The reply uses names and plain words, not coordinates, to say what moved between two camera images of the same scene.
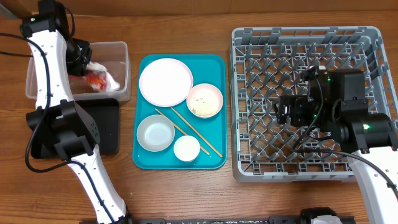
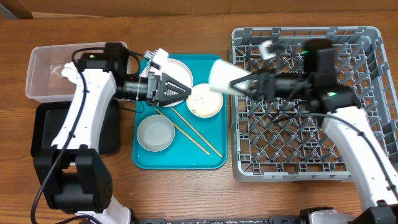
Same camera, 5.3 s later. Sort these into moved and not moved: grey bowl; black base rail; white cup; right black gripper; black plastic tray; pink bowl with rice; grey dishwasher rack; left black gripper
Moved: right black gripper; white cup; left black gripper
Not moved: pink bowl with rice; grey bowl; black plastic tray; black base rail; grey dishwasher rack
